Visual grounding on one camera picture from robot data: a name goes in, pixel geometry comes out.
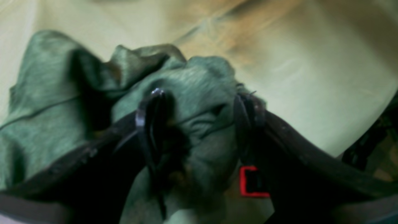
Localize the green long-sleeve T-shirt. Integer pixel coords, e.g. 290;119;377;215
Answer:
0;30;268;224

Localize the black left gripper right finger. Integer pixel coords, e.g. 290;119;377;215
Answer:
233;93;397;224

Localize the red black corner clamp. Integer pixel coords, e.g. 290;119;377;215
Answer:
239;166;270;198

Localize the light green table cloth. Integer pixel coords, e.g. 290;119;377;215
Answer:
0;0;398;224

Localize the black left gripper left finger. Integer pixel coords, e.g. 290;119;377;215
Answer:
1;88;167;224

